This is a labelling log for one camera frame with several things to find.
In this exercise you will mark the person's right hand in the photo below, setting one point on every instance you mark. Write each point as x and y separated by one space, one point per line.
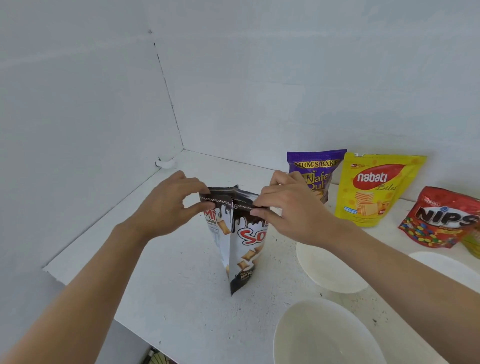
300 213

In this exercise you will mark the person's left hand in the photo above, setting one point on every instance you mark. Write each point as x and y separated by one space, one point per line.
161 213

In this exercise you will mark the purple snack bag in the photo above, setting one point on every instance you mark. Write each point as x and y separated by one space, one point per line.
322 165

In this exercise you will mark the white round bowl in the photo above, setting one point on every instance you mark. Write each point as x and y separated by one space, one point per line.
330 273
442 261
322 333

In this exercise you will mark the black white snack bag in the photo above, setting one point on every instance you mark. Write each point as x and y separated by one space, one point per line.
243 255

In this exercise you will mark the yellow snack bag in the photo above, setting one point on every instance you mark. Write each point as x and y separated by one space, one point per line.
375 191

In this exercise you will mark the red Nips candy bag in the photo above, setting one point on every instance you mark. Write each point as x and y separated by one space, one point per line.
438 217

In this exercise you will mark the green snack bag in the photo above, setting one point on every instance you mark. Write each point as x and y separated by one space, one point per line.
473 243

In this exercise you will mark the person's left forearm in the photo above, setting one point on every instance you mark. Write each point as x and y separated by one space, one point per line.
75 300

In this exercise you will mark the person's right forearm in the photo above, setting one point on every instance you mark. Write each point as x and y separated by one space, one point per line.
412 288

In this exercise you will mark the small white plaster lump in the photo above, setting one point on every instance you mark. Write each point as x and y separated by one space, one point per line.
167 164

